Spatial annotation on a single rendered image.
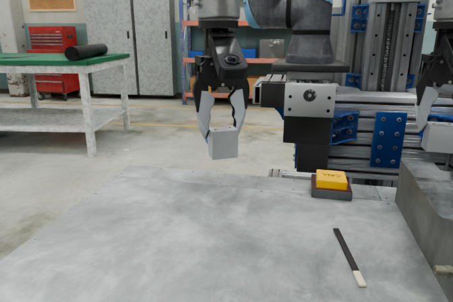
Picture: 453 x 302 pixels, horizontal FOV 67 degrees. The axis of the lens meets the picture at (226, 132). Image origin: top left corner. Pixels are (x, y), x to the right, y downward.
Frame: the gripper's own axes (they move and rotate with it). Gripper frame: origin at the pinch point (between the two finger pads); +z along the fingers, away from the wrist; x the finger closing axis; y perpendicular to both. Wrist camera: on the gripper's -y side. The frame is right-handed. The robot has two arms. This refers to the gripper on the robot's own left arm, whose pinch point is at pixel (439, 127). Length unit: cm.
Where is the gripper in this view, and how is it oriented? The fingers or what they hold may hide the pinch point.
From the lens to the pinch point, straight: 79.9
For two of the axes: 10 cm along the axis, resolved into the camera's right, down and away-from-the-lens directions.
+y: 2.5, -2.7, 9.3
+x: -9.7, -0.7, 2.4
